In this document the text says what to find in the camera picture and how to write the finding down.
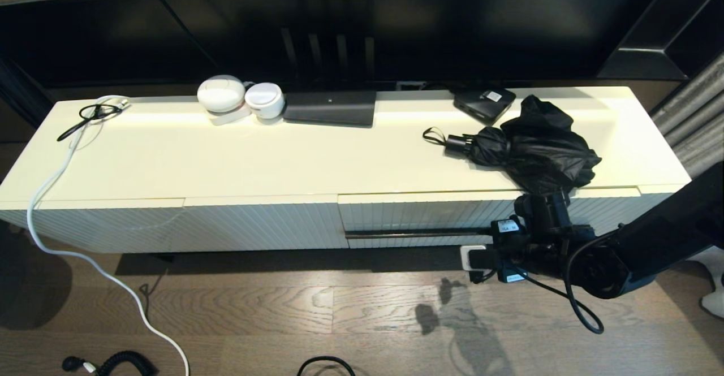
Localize long thin black rod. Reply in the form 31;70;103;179
345;228;495;240

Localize white fluted drawer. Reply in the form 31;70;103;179
338;187;641;249

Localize black folding umbrella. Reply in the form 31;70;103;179
423;94;602;197

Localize white TV cabinet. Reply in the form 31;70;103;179
0;85;692;254

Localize small black labelled box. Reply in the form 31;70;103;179
453;87;516;126

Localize white rounded floor object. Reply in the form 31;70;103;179
700;254;724;319

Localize grey pleated curtain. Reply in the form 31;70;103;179
650;53;724;263

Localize black television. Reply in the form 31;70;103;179
0;0;662;90

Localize black shelf unit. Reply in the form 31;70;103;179
597;0;724;80

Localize dark grey flat box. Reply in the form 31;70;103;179
283;90;377;128

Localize small white round device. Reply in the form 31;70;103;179
245;83;286;120

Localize large white round device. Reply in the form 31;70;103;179
197;75;252;126

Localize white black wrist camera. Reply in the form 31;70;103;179
460;245;499;282

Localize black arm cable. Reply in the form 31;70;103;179
526;235;605;335

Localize black cable loop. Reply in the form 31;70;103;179
297;356;356;376

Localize black coiled cable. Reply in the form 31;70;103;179
62;351;158;376

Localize black hanging cable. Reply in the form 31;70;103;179
137;0;218;68

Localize thin black cable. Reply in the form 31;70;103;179
57;103;124;142

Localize white power cable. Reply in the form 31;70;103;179
25;96;190;376

